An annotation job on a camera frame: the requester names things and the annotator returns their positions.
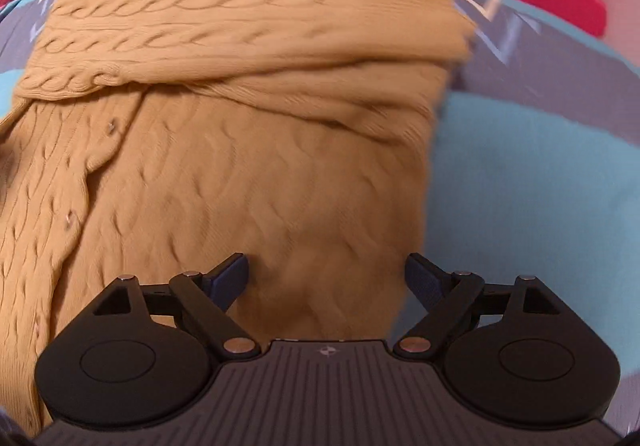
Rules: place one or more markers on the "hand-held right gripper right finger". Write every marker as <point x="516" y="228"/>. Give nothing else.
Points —
<point x="425" y="280"/>

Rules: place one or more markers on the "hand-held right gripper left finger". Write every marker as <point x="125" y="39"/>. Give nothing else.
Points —
<point x="230" y="282"/>

